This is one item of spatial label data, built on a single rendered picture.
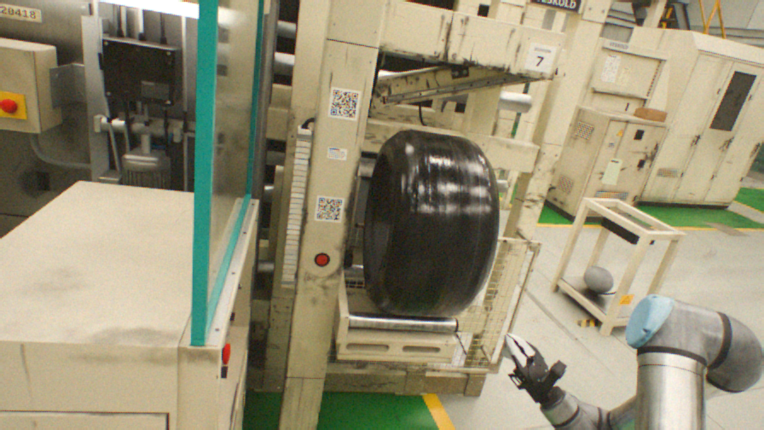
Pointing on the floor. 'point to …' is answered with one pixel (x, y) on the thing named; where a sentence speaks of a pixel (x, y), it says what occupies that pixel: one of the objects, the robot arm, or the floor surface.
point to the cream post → (331, 54)
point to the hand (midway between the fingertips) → (510, 337)
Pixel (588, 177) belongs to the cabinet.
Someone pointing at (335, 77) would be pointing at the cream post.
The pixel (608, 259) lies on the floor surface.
